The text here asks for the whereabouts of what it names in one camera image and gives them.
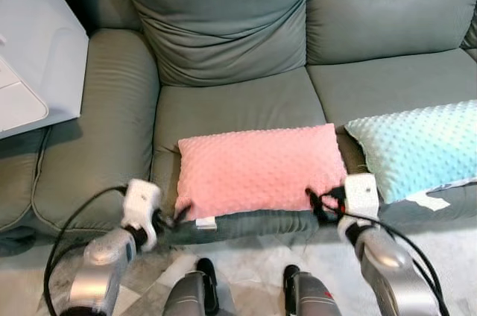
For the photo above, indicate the pink fluffy pillow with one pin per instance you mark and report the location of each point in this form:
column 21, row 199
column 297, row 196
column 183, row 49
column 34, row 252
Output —
column 253, row 171

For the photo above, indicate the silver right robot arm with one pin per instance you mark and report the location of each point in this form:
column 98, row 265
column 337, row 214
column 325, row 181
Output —
column 387, row 264

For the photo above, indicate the mint dotted pillow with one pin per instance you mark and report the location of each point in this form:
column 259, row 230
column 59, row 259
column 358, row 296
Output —
column 417, row 144

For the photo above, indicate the green leather sofa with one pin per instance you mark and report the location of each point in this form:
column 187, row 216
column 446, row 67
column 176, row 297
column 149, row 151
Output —
column 223, row 33

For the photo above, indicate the silver left robot leg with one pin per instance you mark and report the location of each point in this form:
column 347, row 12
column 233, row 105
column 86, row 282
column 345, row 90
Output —
column 190, row 294

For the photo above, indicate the silver robot leg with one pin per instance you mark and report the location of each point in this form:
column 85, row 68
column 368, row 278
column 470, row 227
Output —
column 190, row 294
column 309, row 297

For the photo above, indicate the silver right robot leg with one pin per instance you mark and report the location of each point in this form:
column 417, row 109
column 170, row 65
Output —
column 309, row 297

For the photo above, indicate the white side table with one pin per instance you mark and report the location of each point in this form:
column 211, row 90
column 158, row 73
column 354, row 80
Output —
column 37, row 48

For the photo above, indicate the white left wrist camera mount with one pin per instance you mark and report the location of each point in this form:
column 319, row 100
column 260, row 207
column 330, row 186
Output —
column 141, row 197

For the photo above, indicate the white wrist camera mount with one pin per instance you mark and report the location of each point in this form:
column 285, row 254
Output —
column 361, row 193
column 141, row 197

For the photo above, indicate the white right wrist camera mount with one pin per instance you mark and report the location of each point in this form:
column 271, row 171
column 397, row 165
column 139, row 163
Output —
column 361, row 193

